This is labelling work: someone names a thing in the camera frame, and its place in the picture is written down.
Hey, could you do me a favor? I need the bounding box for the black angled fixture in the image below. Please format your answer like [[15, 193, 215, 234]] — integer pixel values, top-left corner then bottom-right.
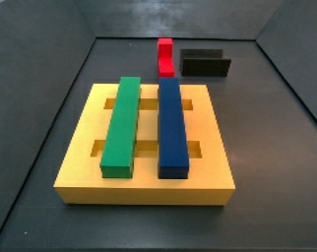
[[180, 49, 231, 77]]

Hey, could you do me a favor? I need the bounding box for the yellow slotted base board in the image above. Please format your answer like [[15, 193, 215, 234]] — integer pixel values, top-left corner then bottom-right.
[[53, 84, 235, 206]]

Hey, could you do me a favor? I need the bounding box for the blue long bar block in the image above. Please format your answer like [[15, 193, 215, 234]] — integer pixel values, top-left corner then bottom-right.
[[158, 77, 189, 179]]

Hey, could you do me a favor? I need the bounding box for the green long bar block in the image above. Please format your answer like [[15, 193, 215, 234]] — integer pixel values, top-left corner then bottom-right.
[[100, 77, 140, 178]]

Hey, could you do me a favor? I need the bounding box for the red stepped block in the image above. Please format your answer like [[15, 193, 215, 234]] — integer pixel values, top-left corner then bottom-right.
[[157, 37, 175, 77]]

